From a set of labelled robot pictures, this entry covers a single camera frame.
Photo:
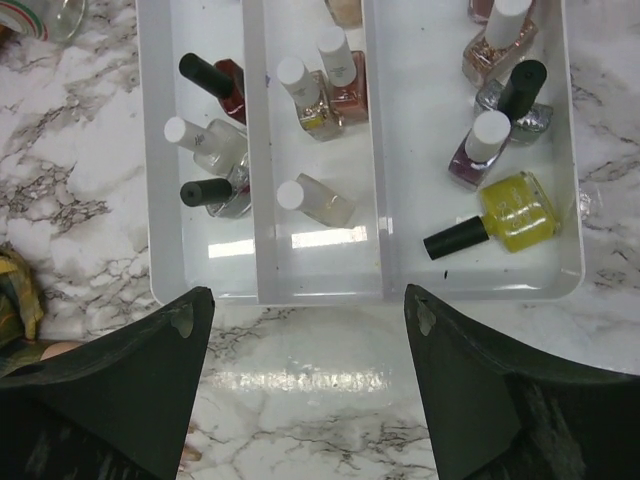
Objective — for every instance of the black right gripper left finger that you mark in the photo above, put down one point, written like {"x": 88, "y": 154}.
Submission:
{"x": 117, "y": 407}

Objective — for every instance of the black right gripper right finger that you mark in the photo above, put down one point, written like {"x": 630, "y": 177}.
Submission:
{"x": 497, "y": 408}

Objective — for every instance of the yellow plaid shirt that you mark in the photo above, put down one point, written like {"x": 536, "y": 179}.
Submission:
{"x": 21, "y": 313}

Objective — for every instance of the clear polish bottle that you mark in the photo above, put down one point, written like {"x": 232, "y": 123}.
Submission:
{"x": 316, "y": 200}

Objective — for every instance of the mannequin hand with long nails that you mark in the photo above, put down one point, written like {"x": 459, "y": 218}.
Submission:
{"x": 56, "y": 349}

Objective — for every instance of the yellow polish bottle black cap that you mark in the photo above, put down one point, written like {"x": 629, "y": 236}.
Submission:
{"x": 517, "y": 212}

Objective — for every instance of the silver glitter bottle black cap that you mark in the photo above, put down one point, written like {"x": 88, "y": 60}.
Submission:
{"x": 223, "y": 197}

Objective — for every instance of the purple polish bottle white cap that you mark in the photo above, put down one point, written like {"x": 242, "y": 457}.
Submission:
{"x": 480, "y": 149}

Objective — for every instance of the white plastic organizer tray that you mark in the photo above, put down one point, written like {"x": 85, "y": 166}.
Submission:
{"x": 394, "y": 167}

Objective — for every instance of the silver foil bottle black cap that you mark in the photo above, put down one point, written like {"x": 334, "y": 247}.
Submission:
{"x": 517, "y": 100}

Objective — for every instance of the red polish bottle black cap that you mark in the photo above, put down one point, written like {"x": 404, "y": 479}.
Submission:
{"x": 224, "y": 80}

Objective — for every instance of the coral polish bottle white cap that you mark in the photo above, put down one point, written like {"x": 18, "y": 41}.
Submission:
{"x": 346, "y": 74}

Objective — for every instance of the gold glitter bottle white cap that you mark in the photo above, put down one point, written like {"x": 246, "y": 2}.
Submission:
{"x": 309, "y": 92}

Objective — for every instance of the copper glitter bottle white cap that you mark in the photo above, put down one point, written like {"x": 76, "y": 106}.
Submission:
{"x": 503, "y": 42}

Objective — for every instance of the clear glass jar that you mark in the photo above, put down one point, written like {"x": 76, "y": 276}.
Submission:
{"x": 63, "y": 18}

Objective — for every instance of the pink polish bottle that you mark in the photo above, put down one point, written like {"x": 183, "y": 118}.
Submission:
{"x": 479, "y": 10}

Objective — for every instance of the beige polish bottle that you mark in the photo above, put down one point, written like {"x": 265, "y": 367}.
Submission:
{"x": 345, "y": 13}

